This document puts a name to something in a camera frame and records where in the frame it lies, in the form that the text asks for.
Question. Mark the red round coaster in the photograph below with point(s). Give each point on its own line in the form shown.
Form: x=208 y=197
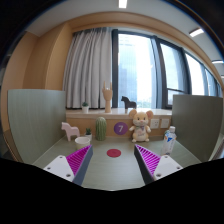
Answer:
x=113 y=153

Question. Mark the small potted plant on desk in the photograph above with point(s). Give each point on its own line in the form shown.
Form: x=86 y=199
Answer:
x=88 y=133

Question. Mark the green desk partition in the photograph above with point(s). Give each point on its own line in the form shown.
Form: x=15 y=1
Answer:
x=35 y=119
x=198 y=122

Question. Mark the pale yellow cup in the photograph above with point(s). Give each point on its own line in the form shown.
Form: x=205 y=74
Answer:
x=82 y=142

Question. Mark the wooden hand model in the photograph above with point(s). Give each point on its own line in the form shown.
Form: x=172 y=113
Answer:
x=107 y=94

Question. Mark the right white wall socket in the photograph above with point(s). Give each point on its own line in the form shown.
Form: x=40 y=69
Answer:
x=164 y=123

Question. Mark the tall green ceramic cactus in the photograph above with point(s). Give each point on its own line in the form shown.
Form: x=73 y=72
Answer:
x=101 y=126

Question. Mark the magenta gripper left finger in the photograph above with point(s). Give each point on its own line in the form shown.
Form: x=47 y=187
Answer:
x=73 y=167

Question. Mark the white wall socket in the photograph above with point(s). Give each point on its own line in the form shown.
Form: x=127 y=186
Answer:
x=154 y=124
x=164 y=123

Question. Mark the purple round number sign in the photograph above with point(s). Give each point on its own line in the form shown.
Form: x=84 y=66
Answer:
x=120 y=128

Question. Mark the grey curtain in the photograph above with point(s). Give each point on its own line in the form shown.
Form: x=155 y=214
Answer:
x=88 y=67

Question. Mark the left green desk partition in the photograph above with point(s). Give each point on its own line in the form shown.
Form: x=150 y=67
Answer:
x=35 y=119

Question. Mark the left white wall socket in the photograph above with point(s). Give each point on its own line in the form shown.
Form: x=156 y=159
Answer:
x=154 y=124

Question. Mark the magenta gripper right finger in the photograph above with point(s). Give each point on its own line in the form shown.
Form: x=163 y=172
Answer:
x=152 y=166

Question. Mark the plush mouse toy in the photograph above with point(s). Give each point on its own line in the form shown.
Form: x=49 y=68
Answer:
x=140 y=126

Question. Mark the black toy horse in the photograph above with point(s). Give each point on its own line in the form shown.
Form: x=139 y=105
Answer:
x=128 y=103

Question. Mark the right green desk partition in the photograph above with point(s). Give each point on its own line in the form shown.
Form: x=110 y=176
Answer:
x=198 y=122

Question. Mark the potted plant on sill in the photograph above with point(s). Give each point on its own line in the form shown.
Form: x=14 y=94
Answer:
x=85 y=107

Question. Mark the pink toy horse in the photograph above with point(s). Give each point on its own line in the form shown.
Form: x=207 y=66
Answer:
x=70 y=131

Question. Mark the clear plastic water bottle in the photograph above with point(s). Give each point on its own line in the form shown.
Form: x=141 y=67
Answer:
x=169 y=140

